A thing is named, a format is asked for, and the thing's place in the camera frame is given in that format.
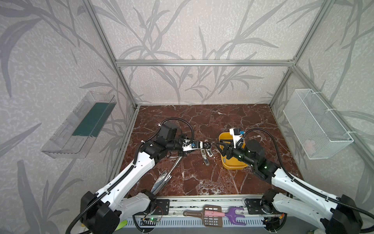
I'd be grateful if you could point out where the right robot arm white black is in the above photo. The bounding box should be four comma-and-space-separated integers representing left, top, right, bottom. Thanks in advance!
218, 140, 363, 234

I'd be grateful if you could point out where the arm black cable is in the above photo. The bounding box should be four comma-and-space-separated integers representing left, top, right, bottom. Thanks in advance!
65, 116, 195, 234
236, 128, 374, 233

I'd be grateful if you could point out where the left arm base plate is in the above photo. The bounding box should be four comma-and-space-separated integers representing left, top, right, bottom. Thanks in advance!
145, 199, 170, 215

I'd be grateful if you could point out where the brown slotted spatula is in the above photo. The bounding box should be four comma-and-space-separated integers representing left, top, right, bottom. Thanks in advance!
183, 205, 223, 228

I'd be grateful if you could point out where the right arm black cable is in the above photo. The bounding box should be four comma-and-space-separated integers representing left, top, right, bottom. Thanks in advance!
236, 128, 374, 233

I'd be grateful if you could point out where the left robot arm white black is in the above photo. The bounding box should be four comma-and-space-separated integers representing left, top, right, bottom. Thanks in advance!
74, 138, 200, 234

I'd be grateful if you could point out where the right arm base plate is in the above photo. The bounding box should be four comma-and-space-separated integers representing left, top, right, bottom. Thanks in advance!
244, 198, 281, 215

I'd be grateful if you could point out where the green yellow scoop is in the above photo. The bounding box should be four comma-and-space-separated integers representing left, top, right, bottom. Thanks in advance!
116, 220, 128, 231

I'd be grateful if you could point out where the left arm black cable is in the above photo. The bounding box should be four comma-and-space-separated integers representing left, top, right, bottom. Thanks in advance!
65, 116, 195, 234

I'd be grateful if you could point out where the white wire mesh basket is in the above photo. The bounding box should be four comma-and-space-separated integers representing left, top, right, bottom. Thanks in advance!
283, 89, 354, 160

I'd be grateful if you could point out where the purple plastic fork tool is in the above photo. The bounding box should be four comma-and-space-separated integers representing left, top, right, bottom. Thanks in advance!
225, 207, 246, 226

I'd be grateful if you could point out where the small circuit board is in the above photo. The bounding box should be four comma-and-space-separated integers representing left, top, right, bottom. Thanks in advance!
140, 216, 162, 226

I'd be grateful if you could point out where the clear plastic wall bin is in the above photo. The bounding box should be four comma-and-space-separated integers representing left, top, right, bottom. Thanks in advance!
41, 91, 117, 159

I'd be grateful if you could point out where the pink handle tool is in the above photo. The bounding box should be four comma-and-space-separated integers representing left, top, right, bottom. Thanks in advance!
204, 210, 226, 217

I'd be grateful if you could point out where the yellow plastic tray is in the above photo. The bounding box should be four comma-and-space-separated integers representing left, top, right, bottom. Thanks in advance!
219, 132, 247, 170

